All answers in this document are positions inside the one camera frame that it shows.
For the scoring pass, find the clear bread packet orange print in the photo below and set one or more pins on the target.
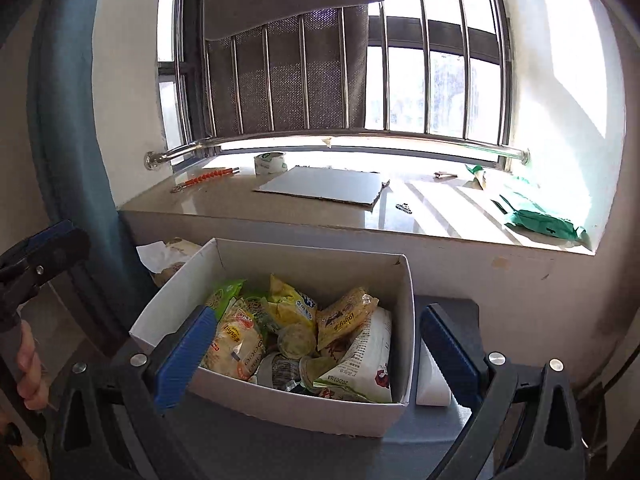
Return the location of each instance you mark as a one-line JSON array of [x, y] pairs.
[[235, 345]]

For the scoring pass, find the small white box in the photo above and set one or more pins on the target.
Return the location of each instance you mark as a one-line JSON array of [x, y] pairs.
[[431, 377]]

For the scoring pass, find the green seaweed packet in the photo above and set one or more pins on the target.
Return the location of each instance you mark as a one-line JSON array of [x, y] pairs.
[[225, 292]]

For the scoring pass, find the clear tape roll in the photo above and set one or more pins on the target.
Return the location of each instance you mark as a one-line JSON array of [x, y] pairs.
[[270, 163]]

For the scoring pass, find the blue curtain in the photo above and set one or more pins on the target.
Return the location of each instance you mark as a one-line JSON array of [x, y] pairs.
[[75, 135]]

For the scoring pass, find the yellow-green snack packet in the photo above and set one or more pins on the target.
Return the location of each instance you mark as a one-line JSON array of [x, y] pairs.
[[290, 300]]

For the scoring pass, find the long white cracker packet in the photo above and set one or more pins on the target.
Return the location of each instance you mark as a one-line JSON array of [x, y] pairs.
[[370, 360]]

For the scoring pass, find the green wipes packet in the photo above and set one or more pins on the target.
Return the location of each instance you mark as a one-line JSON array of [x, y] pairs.
[[545, 222]]

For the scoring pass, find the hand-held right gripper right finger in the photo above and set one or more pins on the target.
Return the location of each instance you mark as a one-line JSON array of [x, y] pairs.
[[450, 355]]

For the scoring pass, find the yellow tissue box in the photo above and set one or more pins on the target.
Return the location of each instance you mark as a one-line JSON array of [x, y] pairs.
[[167, 260]]

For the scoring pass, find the yellow packet black script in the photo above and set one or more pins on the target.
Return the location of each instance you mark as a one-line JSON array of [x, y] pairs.
[[345, 316]]

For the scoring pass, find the white cardboard box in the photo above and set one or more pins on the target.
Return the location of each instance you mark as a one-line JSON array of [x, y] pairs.
[[310, 410]]

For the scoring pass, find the jelly cup silver foil lid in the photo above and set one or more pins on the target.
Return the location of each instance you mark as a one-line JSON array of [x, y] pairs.
[[279, 371]]

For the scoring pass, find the person's left hand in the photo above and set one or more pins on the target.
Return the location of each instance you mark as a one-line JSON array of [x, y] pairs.
[[31, 365]]

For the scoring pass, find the steel window guard rail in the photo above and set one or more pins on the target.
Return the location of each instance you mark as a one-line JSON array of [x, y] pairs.
[[350, 139]]

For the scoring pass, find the green and white bag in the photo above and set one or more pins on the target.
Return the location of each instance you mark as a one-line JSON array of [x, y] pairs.
[[477, 175]]

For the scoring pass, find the stone windowsill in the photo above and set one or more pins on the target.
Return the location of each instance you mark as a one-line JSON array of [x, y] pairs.
[[440, 210]]

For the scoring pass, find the dark mesh cloth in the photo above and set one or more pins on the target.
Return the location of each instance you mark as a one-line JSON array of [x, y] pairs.
[[285, 80]]

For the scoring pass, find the jelly cup green foil lid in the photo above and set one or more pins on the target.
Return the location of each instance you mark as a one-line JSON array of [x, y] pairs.
[[296, 338]]

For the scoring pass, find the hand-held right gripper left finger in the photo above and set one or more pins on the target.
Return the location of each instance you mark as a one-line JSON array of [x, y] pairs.
[[182, 355]]

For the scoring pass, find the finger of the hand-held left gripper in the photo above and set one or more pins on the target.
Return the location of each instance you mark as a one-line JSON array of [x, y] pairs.
[[30, 289], [55, 245]]

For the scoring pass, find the grey cardboard sheet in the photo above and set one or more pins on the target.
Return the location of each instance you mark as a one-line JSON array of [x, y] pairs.
[[320, 185]]

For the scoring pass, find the clear jelly cup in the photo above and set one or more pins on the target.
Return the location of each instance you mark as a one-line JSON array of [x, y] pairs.
[[312, 370]]

